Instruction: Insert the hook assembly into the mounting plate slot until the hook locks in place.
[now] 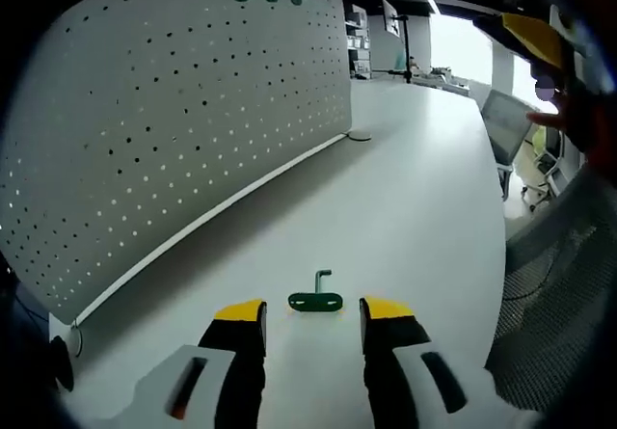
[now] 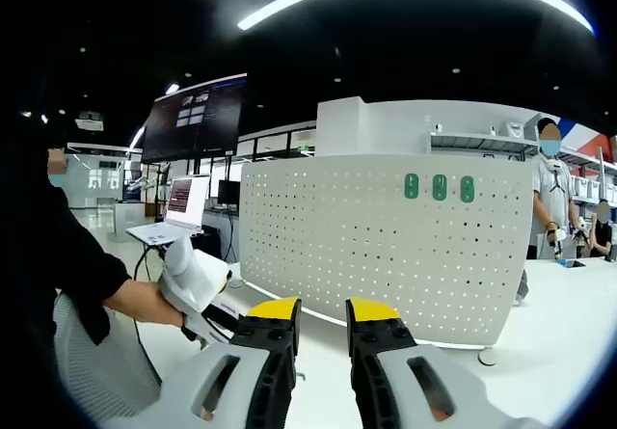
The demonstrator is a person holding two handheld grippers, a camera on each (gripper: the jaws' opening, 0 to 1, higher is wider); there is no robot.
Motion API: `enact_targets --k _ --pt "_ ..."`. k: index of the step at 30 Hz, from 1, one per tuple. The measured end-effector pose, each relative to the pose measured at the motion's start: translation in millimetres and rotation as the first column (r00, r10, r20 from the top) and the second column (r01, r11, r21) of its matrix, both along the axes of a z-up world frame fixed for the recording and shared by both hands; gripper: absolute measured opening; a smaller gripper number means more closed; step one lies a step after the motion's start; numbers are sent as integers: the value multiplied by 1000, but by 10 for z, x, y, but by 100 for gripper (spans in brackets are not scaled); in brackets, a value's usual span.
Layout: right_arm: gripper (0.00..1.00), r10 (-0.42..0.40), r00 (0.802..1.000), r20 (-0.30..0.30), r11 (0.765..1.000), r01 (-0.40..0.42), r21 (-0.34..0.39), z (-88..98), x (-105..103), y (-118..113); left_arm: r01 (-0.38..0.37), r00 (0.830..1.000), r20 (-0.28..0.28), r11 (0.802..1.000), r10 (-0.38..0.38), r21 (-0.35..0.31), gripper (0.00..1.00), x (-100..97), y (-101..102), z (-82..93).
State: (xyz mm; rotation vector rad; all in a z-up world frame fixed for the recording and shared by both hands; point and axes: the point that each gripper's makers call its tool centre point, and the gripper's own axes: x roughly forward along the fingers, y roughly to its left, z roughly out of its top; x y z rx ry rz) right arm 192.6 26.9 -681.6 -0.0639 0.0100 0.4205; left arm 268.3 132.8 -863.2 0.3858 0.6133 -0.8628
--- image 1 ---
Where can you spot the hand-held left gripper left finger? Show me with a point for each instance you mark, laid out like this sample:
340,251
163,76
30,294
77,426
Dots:
183,381

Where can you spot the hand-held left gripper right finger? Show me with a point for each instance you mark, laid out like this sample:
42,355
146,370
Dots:
414,376

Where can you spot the white round plate foot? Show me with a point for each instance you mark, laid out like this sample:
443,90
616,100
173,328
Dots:
359,136

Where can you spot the person's right hand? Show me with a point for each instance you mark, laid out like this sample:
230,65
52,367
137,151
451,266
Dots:
554,120

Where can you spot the black round object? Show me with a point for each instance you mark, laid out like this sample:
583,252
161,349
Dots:
62,366

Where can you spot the white framed wall picture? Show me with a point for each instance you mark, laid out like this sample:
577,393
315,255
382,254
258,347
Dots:
391,17

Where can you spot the black tripod stand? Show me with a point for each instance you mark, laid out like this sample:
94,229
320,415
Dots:
407,48

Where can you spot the white perforated mounting plate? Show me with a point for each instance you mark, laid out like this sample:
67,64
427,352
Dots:
169,111

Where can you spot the metal shelf with bins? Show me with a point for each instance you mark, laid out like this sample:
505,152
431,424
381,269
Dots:
359,38

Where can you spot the white green office chair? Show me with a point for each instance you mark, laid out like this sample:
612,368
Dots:
547,159

